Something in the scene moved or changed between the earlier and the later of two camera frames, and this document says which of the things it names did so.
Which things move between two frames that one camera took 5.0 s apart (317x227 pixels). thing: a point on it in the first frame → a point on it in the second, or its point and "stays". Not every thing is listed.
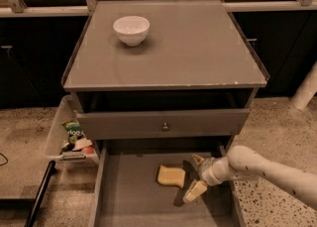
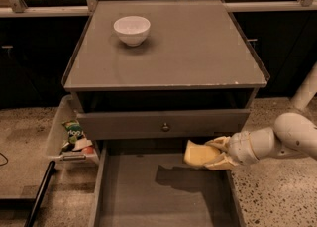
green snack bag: [74, 130] stays
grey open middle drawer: [126, 191] stays
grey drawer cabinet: [192, 81] stays
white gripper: [205, 169] → [240, 149]
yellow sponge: [171, 175] → [199, 155]
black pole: [51, 170] stays
